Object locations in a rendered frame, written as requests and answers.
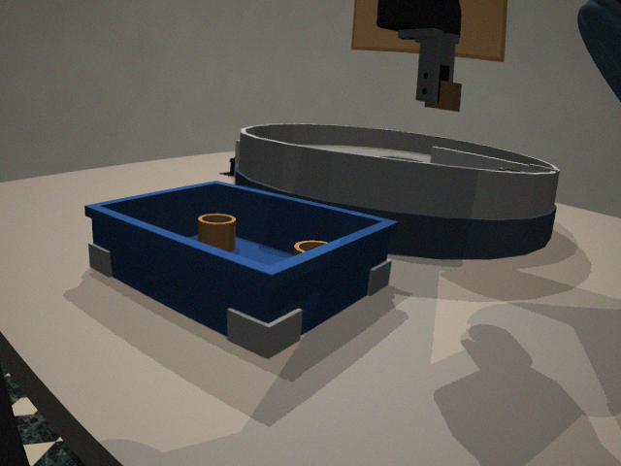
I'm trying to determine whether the bronze bushing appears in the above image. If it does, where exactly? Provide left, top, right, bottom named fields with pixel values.
left=294, top=241, right=327, bottom=256
left=425, top=81, right=462, bottom=112
left=198, top=214, right=236, bottom=252

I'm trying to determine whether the blue plastic crate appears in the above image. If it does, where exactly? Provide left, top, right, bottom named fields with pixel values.
left=84, top=181, right=399, bottom=359

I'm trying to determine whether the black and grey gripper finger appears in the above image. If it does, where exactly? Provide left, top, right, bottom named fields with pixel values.
left=441, top=33, right=459, bottom=82
left=398, top=28, right=443, bottom=104

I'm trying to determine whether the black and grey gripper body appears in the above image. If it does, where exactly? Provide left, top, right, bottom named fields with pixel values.
left=376, top=0, right=462, bottom=39

